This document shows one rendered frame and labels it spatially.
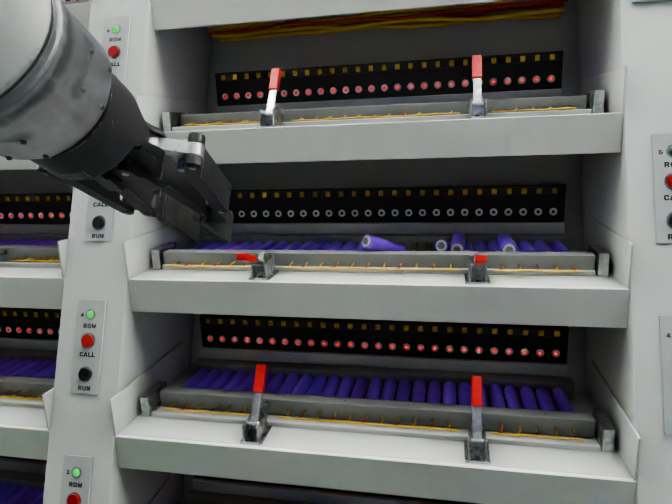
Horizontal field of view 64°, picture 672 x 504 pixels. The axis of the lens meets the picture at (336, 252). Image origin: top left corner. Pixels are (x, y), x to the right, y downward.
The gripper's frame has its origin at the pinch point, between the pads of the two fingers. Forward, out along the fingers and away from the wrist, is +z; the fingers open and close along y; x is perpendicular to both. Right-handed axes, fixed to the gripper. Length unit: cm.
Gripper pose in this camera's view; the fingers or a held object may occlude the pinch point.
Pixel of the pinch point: (198, 217)
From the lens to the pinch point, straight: 53.3
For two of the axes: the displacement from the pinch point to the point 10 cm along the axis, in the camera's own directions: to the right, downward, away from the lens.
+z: 1.9, 2.9, 9.4
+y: 9.8, 0.0, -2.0
